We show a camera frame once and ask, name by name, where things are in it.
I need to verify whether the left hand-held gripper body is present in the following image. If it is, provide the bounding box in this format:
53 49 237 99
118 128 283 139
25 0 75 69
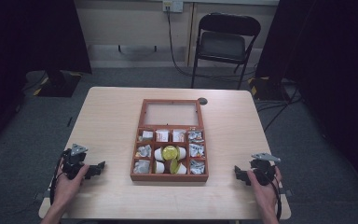
61 143 90 181

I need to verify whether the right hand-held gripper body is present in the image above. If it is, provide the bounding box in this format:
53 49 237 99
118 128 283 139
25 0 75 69
249 151 282 187

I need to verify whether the person's right hand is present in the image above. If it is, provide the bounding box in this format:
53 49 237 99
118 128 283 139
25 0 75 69
246 166 283 217

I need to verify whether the person's left hand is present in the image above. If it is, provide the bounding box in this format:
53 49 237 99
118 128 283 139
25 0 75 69
53 158 90 213

